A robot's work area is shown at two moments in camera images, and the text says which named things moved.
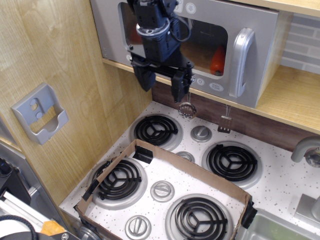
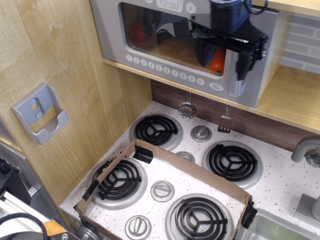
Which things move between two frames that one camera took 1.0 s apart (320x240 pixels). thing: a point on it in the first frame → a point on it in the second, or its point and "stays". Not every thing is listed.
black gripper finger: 180,82 → 245,60
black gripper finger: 146,77 → 206,51
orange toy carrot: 218,61 stays
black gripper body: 161,41 → 229,22
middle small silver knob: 186,155 stays
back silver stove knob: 201,134 stays
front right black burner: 199,217 stays
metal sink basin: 266,226 stays
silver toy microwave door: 232,46 stays
